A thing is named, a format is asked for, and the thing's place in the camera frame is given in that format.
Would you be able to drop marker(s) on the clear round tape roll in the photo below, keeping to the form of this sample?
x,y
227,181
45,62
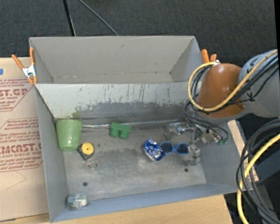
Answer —
x,y
77,201

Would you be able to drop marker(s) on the grey metal bin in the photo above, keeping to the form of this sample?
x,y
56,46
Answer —
x,y
125,168

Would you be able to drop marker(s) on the yellow and black tape measure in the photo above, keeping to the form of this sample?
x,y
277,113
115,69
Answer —
x,y
87,149

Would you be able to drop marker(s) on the green plastic cup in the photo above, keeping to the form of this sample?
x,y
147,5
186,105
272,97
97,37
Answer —
x,y
68,134

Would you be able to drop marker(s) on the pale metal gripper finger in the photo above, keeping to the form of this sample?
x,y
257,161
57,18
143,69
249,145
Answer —
x,y
173,129
193,156

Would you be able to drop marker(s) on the brown cardboard board, red print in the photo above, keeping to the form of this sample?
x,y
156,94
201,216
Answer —
x,y
20,186

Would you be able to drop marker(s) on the blue sunglasses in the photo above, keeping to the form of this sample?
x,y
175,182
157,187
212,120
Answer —
x,y
174,148

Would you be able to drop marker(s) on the green two-peg toy block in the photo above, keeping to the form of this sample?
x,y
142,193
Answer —
x,y
118,130

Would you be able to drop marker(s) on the blue crumpled packet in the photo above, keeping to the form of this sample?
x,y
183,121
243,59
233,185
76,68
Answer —
x,y
152,150

